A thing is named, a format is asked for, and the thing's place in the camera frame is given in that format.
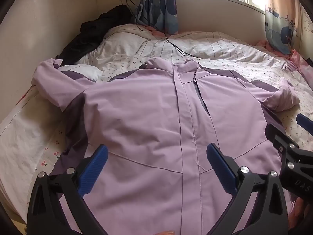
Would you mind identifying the lilac purple jacket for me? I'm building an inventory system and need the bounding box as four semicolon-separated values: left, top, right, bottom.
32;58;299;234

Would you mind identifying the black clothing pile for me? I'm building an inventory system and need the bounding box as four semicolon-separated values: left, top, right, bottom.
56;5;132;66

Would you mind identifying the pink ruffled cloth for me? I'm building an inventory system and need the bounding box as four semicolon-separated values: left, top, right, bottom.
287;49;313;89

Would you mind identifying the cherry print bed quilt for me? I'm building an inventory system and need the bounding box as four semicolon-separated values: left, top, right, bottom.
1;24;312;219

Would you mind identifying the blue cartoon curtain right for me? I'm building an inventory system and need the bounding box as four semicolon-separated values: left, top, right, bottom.
265;0;300;55

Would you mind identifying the blue cartoon curtain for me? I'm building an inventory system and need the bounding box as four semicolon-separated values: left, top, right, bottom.
136;0;179;34
265;0;300;55

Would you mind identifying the white pillow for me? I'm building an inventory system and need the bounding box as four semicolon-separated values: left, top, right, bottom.
58;64;102;82

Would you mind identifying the blue cartoon curtain left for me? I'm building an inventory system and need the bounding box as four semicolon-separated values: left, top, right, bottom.
136;0;179;34

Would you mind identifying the black charging cable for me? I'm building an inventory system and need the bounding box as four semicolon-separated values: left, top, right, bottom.
124;0;196;58

